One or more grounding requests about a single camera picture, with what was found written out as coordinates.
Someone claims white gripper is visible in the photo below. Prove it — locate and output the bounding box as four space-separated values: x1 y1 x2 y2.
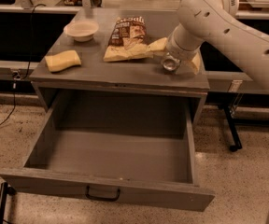
147 24 204 74

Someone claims green soda can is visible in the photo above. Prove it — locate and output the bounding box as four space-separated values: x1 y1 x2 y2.
162 53 181 72

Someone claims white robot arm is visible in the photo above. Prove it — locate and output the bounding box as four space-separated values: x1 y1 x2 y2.
167 0 269 224

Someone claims grey cabinet with top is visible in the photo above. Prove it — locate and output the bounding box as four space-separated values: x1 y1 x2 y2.
30 8 209 122

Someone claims open grey top drawer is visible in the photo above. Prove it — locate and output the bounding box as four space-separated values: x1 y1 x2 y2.
0 90 215 211

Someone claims brown chip bag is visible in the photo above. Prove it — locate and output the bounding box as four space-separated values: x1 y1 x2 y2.
104 16 153 62

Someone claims white bowl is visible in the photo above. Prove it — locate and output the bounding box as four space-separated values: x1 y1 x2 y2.
64 20 99 42

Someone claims black table leg with caster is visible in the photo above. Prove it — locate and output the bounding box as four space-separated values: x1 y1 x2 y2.
222 105 242 152

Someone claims yellow sponge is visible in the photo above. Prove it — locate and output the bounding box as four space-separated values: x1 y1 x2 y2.
45 50 81 73

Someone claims black stand leg bottom left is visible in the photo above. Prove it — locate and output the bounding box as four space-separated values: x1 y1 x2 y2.
0 182 16 224

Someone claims black cable on floor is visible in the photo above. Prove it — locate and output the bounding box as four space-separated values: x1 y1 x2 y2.
0 3 48 135

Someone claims black drawer handle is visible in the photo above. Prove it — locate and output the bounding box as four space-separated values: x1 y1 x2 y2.
85 186 120 202

